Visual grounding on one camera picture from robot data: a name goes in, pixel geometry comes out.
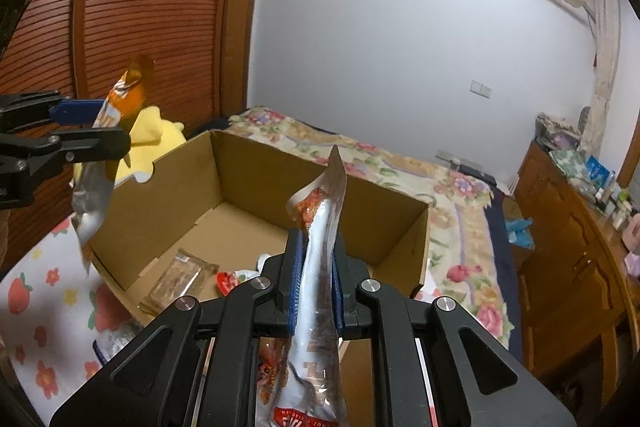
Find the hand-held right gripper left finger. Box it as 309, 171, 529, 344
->
50, 229, 306, 427

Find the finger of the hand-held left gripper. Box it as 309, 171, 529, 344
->
22, 127, 132, 178
0, 91, 108, 135

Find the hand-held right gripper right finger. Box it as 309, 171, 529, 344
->
330, 232, 576, 427

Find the orange silver snack packet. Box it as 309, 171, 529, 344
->
70, 55, 156, 278

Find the white red-print snack packet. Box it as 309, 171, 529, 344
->
255, 144, 351, 427

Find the cardboard box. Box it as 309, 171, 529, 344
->
82, 129, 432, 408

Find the red white snack packet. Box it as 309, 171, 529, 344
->
216, 252, 273, 298

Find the yellow plush toy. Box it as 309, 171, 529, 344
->
72, 104, 187, 188

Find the brown snack packet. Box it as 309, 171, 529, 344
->
140, 248, 221, 315

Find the wooden louvered wardrobe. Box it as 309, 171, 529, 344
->
0, 0, 268, 268

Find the floral blanket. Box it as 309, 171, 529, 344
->
227, 106, 523, 358

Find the blue cloth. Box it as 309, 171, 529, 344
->
505, 217, 536, 248

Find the wooden sideboard cabinet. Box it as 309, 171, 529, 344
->
512, 139, 640, 408

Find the pile of folded cloths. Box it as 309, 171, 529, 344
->
535, 112, 593, 180

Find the blue box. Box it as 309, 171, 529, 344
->
585, 155, 616, 190

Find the pink bottle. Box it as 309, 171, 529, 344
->
622, 212, 640, 255

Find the floral curtain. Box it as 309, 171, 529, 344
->
582, 0, 623, 168

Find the wooden window frame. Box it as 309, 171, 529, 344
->
617, 122, 640, 190

